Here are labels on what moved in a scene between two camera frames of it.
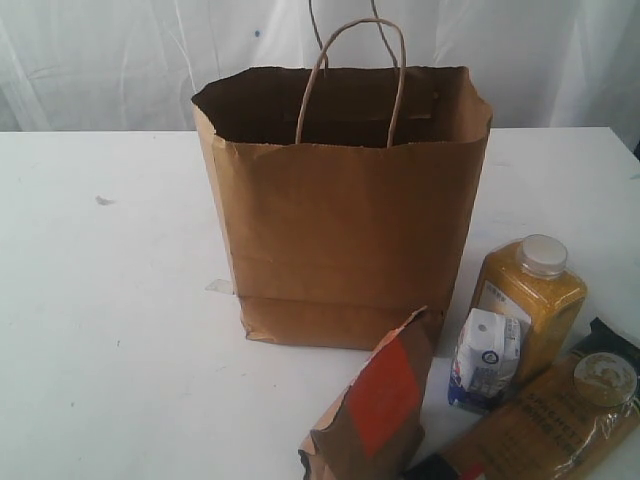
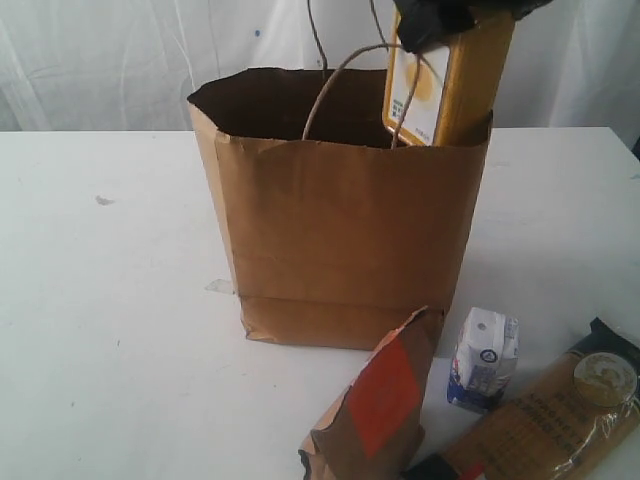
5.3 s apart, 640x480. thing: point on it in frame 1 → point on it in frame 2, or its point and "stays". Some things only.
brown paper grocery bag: x=345 y=196 stays
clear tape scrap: x=221 y=286 stays
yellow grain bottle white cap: x=532 y=275 → x=447 y=94
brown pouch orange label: x=376 y=431 stays
